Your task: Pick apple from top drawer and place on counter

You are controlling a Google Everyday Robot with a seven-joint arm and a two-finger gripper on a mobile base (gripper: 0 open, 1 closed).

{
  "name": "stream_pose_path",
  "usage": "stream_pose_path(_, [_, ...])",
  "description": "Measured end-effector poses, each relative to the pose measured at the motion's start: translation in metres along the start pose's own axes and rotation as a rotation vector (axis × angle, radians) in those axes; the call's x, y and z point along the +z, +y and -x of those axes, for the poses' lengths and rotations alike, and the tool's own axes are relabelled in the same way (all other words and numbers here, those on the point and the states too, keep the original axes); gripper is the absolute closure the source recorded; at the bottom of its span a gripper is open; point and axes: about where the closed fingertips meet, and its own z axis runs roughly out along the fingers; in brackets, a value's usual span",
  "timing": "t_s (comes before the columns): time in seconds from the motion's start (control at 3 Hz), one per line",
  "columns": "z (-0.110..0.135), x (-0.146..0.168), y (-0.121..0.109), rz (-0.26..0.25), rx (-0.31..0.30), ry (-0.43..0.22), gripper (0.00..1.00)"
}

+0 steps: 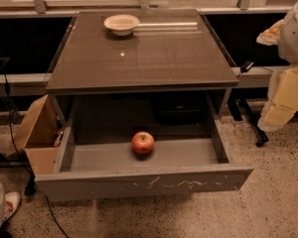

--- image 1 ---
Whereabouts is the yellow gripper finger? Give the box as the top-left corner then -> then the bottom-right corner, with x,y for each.
256,20 -> 284,46
258,65 -> 298,132

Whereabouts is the red apple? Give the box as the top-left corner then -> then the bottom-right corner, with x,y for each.
131,132 -> 155,155

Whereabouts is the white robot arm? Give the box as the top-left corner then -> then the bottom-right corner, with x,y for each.
256,1 -> 298,132

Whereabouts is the grey cabinet with glass top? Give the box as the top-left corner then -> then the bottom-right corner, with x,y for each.
45,8 -> 239,127

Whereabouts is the grey open drawer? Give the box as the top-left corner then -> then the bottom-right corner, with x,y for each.
35,96 -> 254,202

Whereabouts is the black power adapter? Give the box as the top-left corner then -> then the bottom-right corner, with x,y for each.
240,60 -> 253,73

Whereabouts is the black box under cabinet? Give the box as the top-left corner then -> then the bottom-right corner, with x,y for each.
152,92 -> 209,125

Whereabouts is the white bowl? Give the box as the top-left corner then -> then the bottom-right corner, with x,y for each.
104,15 -> 140,37

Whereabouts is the white and red sneaker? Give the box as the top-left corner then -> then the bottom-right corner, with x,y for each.
3,191 -> 21,221

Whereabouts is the black floor cable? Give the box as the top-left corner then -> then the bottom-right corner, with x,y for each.
3,74 -> 71,238

